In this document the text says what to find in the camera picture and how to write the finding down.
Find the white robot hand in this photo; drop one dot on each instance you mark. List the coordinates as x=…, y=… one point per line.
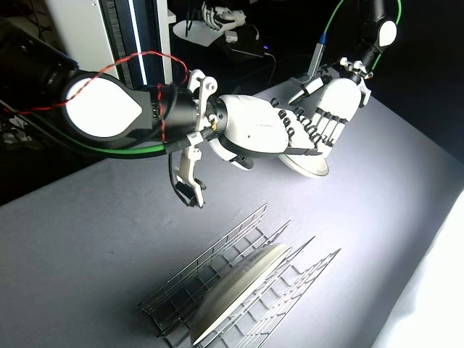
x=253, y=127
x=344, y=98

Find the spare white robot hand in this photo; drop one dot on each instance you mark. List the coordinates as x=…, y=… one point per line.
x=224, y=16

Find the black device with purple light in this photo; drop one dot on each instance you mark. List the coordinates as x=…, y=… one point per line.
x=253, y=47

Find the white oval base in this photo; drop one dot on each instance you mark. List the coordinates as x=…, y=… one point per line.
x=195, y=32

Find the grey table cloth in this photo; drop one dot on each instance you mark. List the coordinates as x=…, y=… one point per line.
x=108, y=235

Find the white robot body column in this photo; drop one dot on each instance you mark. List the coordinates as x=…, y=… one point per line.
x=83, y=36

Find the grey metal post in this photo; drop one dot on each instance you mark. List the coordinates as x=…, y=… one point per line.
x=316, y=61

